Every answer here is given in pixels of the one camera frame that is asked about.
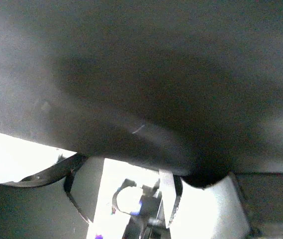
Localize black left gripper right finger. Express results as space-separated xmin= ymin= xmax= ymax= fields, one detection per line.
xmin=158 ymin=169 xmax=283 ymax=239

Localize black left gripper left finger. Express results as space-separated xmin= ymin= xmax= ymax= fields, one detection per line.
xmin=0 ymin=154 xmax=104 ymax=239

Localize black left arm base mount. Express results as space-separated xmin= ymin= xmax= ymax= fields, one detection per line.
xmin=112 ymin=178 xmax=165 ymax=239

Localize black trousers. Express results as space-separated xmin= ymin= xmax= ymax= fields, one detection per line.
xmin=0 ymin=0 xmax=283 ymax=186

